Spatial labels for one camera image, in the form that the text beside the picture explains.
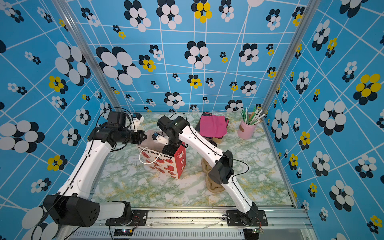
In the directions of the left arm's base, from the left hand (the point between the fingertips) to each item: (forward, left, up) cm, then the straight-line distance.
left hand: (146, 135), depth 77 cm
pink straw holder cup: (+15, -60, -15) cm, 63 cm away
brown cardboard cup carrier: (-19, -35, -22) cm, 45 cm away
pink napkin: (+22, -38, -18) cm, 48 cm away
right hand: (-4, -13, -8) cm, 16 cm away
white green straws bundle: (+18, -61, -6) cm, 64 cm away
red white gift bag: (-10, -5, 0) cm, 11 cm away
